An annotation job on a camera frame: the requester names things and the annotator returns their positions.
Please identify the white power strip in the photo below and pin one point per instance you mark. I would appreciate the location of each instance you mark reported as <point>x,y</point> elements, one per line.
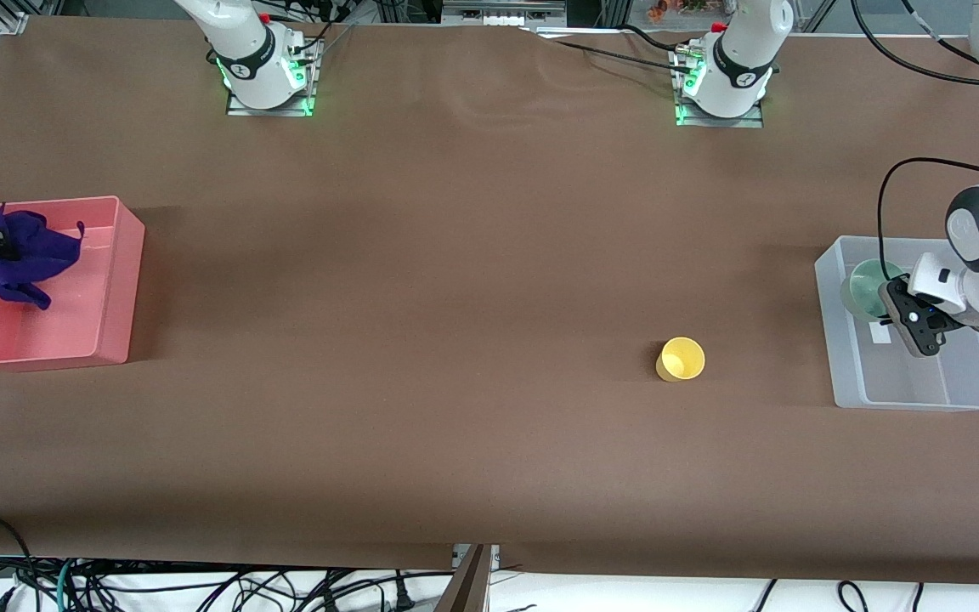
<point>502,13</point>

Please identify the yellow cup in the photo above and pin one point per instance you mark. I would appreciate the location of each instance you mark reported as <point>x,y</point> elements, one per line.
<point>681,360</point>

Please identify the metal table frame post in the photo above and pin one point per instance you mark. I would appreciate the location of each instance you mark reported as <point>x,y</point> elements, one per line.
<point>468,586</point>

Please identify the small white label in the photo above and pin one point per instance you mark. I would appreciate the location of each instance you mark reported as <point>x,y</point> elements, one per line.
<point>878,334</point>

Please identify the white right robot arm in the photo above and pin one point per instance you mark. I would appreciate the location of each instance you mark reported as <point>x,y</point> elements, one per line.
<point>256,59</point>

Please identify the pink plastic bin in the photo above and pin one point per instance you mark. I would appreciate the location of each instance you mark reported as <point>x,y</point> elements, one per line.
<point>73,331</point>

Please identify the pale green bowl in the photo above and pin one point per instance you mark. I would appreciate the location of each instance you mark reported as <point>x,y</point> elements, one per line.
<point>863,289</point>

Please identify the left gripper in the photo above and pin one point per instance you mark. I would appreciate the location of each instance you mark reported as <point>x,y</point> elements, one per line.
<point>885,322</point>

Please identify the aluminium frame extrusion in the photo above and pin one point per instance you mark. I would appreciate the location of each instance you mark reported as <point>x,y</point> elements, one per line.
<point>12,17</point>

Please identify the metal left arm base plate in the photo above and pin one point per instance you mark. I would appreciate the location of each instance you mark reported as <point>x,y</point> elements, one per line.
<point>753,121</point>

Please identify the translucent white plastic bin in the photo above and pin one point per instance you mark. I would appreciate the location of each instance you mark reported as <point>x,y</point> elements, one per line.
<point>906,382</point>

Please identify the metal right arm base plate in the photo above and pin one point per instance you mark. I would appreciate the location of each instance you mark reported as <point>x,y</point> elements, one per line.
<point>311,95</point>

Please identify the purple cloth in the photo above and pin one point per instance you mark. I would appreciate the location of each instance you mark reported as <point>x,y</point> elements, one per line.
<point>31,255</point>

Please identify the brown table cover sheet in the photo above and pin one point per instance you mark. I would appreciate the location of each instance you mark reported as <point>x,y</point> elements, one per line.
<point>489,212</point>

